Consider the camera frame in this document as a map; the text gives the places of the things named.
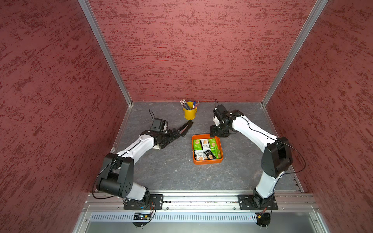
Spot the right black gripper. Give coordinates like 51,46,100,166
209,121,231,138

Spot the orange storage box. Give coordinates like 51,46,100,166
191,134,224,165

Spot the green cookie packet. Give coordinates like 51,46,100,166
193,139,203,150
209,138,218,149

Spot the black cookie packet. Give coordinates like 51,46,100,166
204,150,216,160

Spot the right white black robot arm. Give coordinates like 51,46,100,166
210,111,292,209

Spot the white object under left arm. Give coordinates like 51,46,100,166
152,145,161,150

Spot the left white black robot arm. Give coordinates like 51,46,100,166
93,129,180,201

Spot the green cookie packet in box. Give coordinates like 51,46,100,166
193,139,203,150

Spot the yellow pencil cup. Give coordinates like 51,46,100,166
183,108,197,120

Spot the white cookie packet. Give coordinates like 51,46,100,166
194,150,207,161

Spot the coloured pencils bunch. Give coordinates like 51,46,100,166
180,100,200,111

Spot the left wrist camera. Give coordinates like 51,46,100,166
150,118,168,133

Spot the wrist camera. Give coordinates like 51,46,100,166
213,104,229,120
150,118,168,133

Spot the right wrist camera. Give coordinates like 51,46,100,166
213,104,229,120

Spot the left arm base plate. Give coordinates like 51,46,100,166
123,194,164,210

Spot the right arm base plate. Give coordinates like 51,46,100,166
238,194,278,211

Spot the aluminium front rail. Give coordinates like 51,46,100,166
83,191,320,213

